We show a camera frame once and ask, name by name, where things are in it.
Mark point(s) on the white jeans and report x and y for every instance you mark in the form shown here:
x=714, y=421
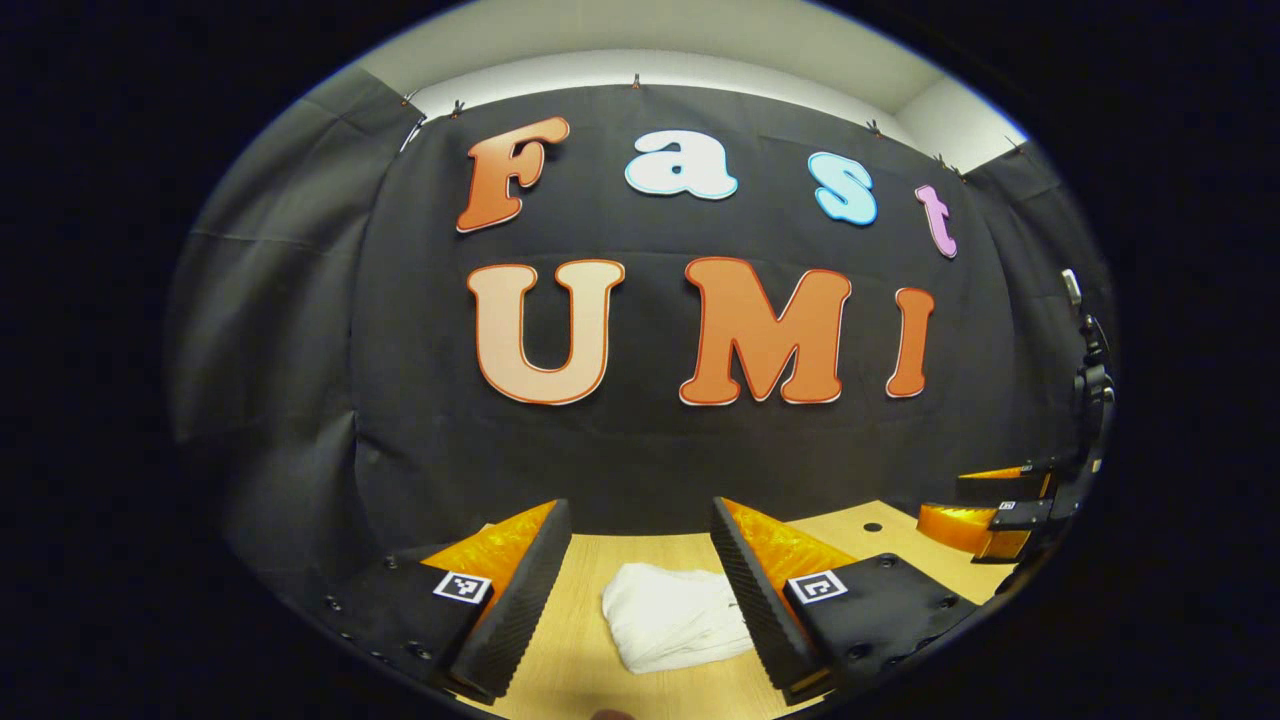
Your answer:
x=670, y=620

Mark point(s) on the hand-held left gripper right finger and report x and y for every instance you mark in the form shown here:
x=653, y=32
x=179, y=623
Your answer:
x=755, y=610

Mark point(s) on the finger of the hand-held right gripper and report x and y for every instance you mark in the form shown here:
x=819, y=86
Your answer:
x=1000, y=488
x=960, y=527

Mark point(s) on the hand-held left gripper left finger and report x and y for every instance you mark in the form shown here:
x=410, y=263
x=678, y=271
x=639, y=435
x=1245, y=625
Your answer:
x=520, y=610

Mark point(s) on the black backdrop cloth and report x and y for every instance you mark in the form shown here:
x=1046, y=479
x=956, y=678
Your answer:
x=640, y=460

